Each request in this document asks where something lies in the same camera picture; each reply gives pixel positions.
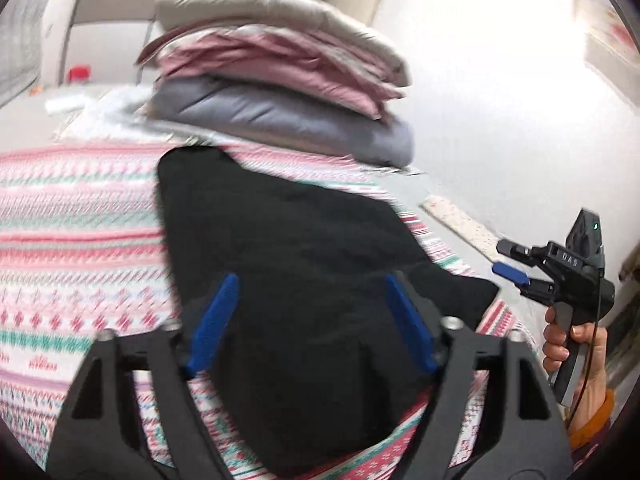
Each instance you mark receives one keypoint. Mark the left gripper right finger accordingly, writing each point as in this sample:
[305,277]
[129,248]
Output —
[521,434]

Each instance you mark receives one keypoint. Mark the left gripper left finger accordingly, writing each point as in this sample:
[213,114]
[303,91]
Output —
[99,433]

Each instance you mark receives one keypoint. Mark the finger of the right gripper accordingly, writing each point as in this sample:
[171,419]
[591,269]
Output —
[532,288]
[515,251]

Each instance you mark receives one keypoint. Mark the black large jacket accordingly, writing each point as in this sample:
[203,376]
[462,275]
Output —
[311,366]

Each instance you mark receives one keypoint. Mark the orange sleeve right forearm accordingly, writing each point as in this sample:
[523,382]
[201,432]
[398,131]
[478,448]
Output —
[597,425]

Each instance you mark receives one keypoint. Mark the person's right hand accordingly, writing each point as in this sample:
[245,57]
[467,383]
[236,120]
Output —
[592,386]

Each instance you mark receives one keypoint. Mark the patterned pink green bedspread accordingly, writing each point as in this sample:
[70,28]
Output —
[81,251]

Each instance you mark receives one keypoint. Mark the pink folded quilt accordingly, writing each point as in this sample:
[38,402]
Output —
[311,63]

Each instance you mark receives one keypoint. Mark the grey folded quilt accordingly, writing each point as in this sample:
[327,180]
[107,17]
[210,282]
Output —
[280,117]

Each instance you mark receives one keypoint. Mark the red small object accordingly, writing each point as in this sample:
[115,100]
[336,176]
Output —
[79,74]

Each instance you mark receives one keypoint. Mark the beige folded quilt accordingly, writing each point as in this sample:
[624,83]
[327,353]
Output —
[304,15]

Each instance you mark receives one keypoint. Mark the grey tufted headboard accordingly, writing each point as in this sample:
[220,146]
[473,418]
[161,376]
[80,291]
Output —
[21,29]

